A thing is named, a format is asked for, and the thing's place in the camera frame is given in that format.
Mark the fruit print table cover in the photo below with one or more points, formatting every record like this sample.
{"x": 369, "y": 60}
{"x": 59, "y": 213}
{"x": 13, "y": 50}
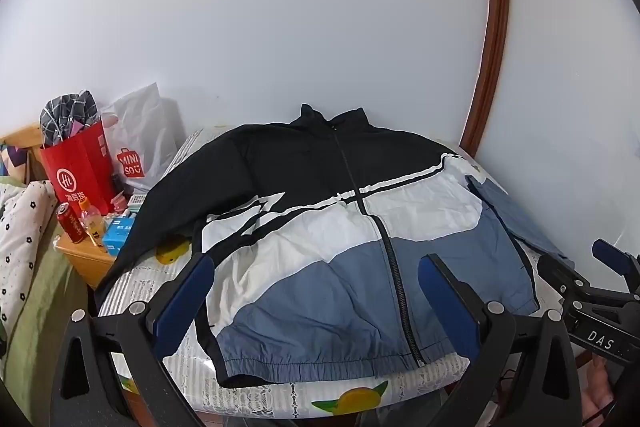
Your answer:
{"x": 150, "y": 287}

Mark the blue tissue box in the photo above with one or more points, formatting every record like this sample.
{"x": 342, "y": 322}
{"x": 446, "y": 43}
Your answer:
{"x": 119, "y": 237}

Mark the grey checkered cloth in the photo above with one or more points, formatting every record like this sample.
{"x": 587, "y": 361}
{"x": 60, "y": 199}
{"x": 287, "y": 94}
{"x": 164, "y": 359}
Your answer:
{"x": 65, "y": 114}

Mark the black white blue jacket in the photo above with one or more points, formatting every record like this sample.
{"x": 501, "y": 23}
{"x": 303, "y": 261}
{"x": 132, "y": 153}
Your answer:
{"x": 300, "y": 257}

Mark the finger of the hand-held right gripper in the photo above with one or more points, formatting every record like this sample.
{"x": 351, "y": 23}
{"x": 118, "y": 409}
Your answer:
{"x": 615, "y": 257}
{"x": 562, "y": 274}

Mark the wooden headboard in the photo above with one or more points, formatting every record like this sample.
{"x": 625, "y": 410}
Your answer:
{"x": 22, "y": 138}

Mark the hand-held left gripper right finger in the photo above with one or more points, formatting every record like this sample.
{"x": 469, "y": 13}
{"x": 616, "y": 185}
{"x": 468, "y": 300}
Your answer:
{"x": 447, "y": 302}

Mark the white dotted quilt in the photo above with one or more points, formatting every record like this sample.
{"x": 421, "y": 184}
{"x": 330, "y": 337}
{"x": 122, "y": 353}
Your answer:
{"x": 22, "y": 237}

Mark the red drink can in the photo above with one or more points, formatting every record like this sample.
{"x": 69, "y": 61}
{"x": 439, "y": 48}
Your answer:
{"x": 70, "y": 224}

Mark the orange drink bottle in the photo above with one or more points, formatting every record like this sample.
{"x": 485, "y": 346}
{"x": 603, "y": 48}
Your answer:
{"x": 94, "y": 227}

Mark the red paper bag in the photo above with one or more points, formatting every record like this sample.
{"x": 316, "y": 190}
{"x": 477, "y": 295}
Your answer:
{"x": 80, "y": 172}

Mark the brown wooden door frame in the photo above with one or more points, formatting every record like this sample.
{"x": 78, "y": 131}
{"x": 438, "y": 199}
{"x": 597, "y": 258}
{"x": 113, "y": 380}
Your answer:
{"x": 495, "y": 32}

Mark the person's right hand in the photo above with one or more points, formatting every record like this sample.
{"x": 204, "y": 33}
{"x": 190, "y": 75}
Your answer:
{"x": 600, "y": 387}

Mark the pink small container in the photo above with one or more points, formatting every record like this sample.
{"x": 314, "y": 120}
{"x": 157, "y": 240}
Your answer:
{"x": 119, "y": 203}

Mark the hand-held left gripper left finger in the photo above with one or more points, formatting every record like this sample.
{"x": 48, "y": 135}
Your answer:
{"x": 182, "y": 297}

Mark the green blanket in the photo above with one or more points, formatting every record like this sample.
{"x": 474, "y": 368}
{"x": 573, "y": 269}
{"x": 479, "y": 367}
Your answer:
{"x": 40, "y": 322}

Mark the white plastic shopping bag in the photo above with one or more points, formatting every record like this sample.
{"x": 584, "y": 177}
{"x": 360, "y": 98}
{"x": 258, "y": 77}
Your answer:
{"x": 145, "y": 132}

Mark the white remote control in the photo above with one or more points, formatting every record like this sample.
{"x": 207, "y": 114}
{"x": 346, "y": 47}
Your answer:
{"x": 137, "y": 200}

